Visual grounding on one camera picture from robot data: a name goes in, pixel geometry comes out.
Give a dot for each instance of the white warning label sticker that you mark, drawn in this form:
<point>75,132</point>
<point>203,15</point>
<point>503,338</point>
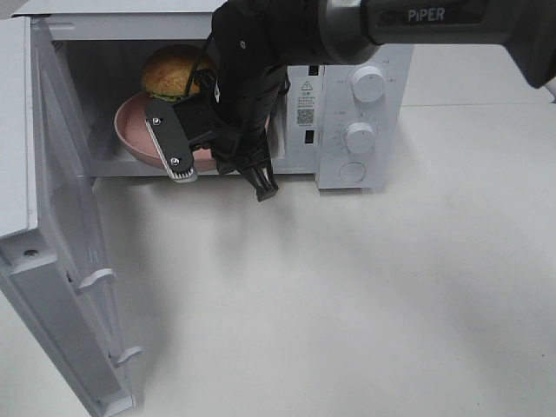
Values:
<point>305,102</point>

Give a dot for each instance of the lower white timer knob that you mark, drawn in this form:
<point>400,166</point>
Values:
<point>360,138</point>

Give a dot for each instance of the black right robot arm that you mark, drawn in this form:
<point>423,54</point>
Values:
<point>258,40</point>

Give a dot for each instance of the pink round plate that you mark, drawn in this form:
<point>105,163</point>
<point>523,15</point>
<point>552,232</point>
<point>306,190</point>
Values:
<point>134,134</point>

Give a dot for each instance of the burger with sesame bun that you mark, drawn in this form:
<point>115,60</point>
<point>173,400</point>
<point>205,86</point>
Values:
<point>166,72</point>

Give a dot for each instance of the round white door button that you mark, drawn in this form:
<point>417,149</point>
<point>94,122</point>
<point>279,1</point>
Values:
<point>352,172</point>

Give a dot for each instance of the upper white power knob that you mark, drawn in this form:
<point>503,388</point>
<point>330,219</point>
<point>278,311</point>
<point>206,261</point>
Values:
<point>368,84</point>

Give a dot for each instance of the white microwave door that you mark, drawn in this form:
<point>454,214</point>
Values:
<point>55,270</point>

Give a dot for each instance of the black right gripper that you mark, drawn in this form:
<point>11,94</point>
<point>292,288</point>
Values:
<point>229,118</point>

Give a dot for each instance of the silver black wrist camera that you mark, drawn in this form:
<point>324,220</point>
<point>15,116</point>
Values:
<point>170,141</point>

